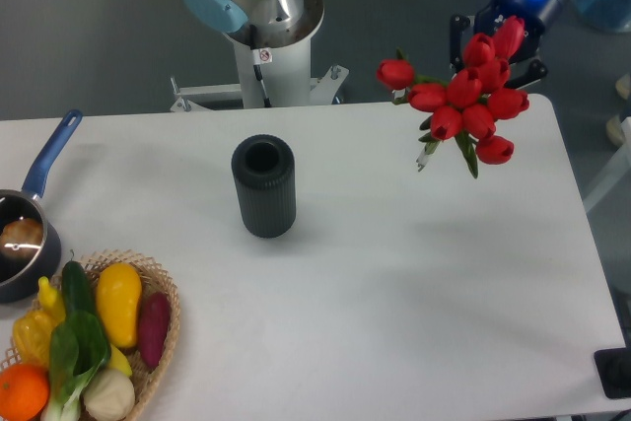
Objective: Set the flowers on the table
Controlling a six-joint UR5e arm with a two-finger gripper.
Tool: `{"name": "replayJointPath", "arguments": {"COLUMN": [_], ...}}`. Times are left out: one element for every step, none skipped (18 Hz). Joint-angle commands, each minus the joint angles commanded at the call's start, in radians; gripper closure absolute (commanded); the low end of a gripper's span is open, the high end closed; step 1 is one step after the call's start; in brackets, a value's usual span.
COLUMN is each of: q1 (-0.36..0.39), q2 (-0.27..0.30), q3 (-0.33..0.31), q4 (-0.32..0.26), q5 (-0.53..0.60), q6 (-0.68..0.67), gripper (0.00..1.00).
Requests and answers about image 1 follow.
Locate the orange fruit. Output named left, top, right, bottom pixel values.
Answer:
left=1, top=364, right=49, bottom=420

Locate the beige garlic bulb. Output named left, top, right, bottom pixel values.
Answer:
left=83, top=369, right=135, bottom=421

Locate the green bok choy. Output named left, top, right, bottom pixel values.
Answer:
left=41, top=311, right=110, bottom=420

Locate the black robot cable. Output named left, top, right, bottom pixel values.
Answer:
left=248, top=24, right=272, bottom=108

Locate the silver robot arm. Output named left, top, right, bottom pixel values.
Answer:
left=450, top=0, right=569, bottom=89

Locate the dark green cucumber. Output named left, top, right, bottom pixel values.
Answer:
left=61, top=259, right=98, bottom=316

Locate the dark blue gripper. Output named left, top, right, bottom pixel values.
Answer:
left=449, top=0, right=568, bottom=89

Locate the red tulip bouquet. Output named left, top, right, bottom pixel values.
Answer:
left=376, top=16, right=529, bottom=177

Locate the black device at edge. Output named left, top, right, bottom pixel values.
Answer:
left=594, top=348, right=630, bottom=399

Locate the blue handled saucepan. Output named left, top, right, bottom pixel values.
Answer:
left=1, top=109, right=83, bottom=304

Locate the purple sweet potato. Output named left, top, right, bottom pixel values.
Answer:
left=138, top=292, right=171, bottom=370

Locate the dark grey ribbed vase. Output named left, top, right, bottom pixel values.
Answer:
left=231, top=134, right=297, bottom=239

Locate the yellow bell pepper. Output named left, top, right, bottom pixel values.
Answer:
left=12, top=310, right=59, bottom=370

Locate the brown bun in pan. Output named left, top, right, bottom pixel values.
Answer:
left=1, top=218, right=43, bottom=260

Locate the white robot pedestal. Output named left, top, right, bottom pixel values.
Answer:
left=171, top=27, right=349, bottom=111

